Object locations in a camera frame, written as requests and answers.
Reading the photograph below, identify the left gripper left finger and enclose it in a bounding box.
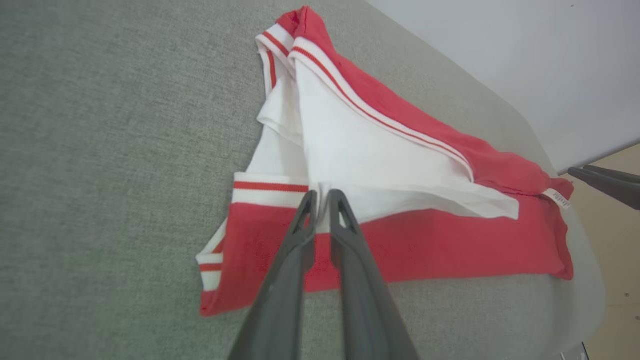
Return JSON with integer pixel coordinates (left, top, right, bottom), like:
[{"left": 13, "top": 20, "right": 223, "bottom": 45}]
[{"left": 227, "top": 190, "right": 318, "bottom": 360}]

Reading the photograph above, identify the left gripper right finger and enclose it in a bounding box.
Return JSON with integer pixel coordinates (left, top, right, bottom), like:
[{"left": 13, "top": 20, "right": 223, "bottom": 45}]
[{"left": 325, "top": 189, "right": 418, "bottom": 360}]

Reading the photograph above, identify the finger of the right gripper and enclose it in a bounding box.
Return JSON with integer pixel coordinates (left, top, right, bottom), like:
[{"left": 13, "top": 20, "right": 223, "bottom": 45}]
[
  {"left": 567, "top": 168, "right": 640, "bottom": 211},
  {"left": 582, "top": 165, "right": 640, "bottom": 184}
]

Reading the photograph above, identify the red white jersey shirt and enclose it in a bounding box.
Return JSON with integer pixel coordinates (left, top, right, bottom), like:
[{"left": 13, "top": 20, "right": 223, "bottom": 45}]
[{"left": 195, "top": 5, "right": 576, "bottom": 318}]

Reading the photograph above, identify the grey fabric sofa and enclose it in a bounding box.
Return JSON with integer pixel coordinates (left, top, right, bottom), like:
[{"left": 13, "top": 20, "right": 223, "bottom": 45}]
[{"left": 0, "top": 0, "right": 607, "bottom": 360}]

